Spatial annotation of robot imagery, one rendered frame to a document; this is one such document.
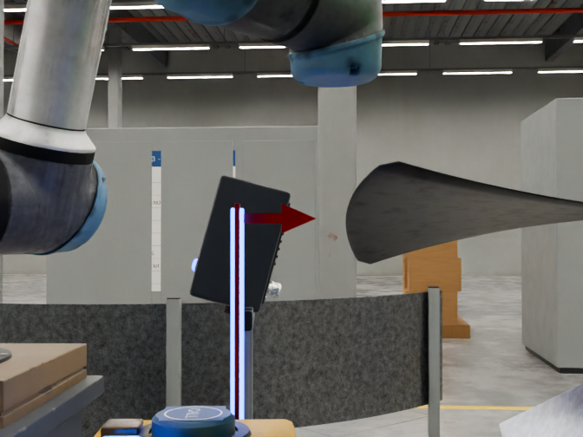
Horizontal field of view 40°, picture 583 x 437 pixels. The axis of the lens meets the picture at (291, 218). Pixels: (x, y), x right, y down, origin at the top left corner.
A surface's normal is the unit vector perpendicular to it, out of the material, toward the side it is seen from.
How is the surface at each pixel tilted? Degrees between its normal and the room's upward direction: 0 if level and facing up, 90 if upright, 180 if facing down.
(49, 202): 101
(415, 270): 90
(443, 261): 90
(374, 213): 162
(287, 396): 90
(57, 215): 108
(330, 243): 90
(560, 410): 55
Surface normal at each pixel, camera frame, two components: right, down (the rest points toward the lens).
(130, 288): -0.08, -0.01
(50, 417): 1.00, 0.00
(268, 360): 0.37, -0.01
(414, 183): -0.12, 0.96
